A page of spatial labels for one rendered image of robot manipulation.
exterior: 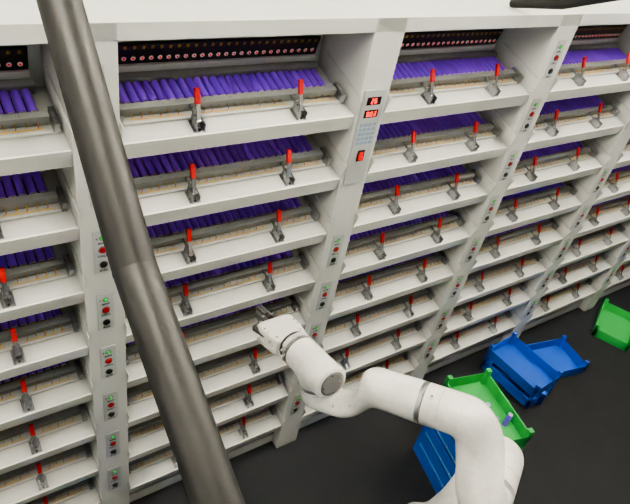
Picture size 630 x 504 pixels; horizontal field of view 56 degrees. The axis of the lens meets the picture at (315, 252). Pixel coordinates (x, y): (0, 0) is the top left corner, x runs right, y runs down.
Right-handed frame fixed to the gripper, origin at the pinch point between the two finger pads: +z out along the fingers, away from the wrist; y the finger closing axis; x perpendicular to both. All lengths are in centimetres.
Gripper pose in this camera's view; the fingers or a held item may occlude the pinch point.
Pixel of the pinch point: (262, 314)
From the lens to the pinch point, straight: 156.5
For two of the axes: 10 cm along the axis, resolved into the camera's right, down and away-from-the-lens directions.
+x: 0.6, -8.8, -4.7
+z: -5.5, -4.2, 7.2
